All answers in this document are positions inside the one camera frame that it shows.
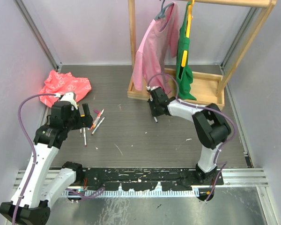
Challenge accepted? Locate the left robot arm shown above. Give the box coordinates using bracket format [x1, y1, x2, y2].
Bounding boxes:
[0, 92, 93, 225]

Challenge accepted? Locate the white cable duct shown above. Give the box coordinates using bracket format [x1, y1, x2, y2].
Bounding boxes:
[60, 188, 200, 198]

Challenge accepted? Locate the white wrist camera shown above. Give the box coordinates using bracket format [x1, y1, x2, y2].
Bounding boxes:
[60, 92, 78, 109]
[146, 86, 158, 92]

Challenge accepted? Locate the purple capped white pen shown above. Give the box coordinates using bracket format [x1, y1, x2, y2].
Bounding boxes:
[82, 127, 87, 147]

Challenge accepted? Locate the yellow clothes hanger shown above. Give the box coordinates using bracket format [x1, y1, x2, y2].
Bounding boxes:
[181, 0, 195, 67]

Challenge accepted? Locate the wooden clothes rack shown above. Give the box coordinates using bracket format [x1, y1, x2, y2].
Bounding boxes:
[127, 0, 277, 109]

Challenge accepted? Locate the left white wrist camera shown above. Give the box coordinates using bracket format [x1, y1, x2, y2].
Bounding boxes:
[60, 92, 78, 109]

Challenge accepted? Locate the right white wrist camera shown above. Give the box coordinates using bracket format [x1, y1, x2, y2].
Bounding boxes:
[146, 86, 158, 92]

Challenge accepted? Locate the pink shirt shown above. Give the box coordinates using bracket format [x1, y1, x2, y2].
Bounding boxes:
[132, 2, 179, 94]

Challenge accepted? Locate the orange marker pen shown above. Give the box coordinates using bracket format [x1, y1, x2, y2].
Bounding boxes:
[90, 109, 104, 130]

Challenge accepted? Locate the green shirt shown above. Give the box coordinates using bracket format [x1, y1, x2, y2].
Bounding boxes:
[176, 1, 197, 100]

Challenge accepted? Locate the red patterned cloth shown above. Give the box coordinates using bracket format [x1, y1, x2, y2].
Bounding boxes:
[39, 70, 92, 102]

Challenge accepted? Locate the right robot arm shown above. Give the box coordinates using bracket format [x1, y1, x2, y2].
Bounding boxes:
[147, 87, 231, 185]

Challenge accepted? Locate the grey clothes hanger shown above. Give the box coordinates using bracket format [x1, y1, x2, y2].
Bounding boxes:
[154, 0, 174, 21]

